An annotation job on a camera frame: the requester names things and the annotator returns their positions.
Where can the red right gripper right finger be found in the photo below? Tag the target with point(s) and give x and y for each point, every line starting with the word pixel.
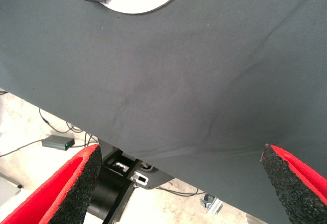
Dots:
pixel 299 190

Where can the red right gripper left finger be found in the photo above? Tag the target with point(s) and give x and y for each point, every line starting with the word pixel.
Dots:
pixel 64 188

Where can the grey device box green light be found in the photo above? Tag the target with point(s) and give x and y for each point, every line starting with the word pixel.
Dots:
pixel 57 142

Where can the small silver metal clip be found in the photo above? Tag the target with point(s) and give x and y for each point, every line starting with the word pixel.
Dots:
pixel 139 178

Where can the caster wheel with aluminium profile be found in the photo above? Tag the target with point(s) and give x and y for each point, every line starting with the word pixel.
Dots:
pixel 208 201

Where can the dark grey table cloth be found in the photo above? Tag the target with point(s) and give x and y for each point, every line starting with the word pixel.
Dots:
pixel 163 68

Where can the black cylindrical frame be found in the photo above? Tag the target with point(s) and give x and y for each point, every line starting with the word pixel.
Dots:
pixel 107 196

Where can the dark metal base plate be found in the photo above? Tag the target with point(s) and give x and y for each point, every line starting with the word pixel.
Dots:
pixel 159 179

